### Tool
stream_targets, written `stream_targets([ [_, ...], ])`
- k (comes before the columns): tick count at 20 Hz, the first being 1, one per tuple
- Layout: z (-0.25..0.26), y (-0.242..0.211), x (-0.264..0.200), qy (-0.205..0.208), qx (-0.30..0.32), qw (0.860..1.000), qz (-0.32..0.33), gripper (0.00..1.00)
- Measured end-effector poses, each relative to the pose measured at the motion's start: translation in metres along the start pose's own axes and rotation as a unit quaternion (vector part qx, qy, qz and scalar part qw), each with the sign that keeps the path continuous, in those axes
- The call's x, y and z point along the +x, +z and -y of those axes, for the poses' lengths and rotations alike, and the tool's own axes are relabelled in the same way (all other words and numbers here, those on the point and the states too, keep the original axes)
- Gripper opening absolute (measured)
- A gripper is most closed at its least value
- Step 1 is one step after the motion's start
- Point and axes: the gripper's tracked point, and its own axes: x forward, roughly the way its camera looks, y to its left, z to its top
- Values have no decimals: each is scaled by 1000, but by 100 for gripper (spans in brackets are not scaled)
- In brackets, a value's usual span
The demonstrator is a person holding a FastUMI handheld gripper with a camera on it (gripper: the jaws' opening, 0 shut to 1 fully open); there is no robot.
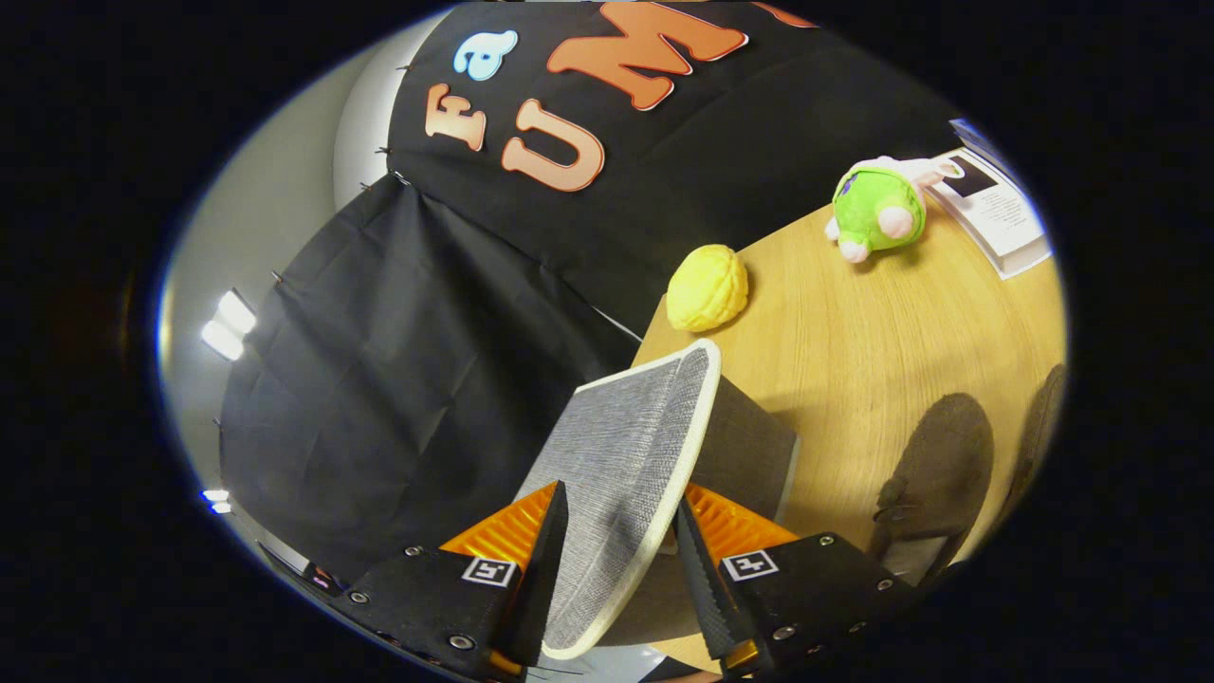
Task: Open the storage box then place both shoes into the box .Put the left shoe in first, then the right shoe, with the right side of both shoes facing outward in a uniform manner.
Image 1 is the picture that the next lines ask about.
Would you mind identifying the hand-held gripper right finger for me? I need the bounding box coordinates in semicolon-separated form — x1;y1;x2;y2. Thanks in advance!
673;482;919;678

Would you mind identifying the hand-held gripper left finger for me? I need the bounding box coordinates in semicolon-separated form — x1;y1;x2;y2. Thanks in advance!
332;480;570;683

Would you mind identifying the grey fabric storage box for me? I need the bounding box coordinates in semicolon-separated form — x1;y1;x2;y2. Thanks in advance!
512;339;802;662

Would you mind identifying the brown fuzzy shoe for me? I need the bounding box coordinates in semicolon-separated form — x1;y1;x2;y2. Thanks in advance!
1003;364;1069;515
871;393;996;586

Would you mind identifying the black backdrop cloth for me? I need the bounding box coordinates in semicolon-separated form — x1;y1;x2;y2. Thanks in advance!
218;0;961;581

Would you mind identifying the yellow bread-shaped toy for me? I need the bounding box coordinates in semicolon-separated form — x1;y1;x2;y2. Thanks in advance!
666;244;750;333

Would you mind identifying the ceiling strip light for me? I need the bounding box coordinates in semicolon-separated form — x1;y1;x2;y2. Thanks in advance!
200;288;258;362

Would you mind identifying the green and pink plush toy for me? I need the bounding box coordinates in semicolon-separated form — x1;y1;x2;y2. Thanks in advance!
823;155;965;265

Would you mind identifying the large white book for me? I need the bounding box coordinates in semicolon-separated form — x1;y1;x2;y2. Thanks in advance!
925;147;1054;281

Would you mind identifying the blue book with figure cover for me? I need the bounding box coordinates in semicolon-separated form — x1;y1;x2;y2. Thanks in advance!
948;117;1021;181

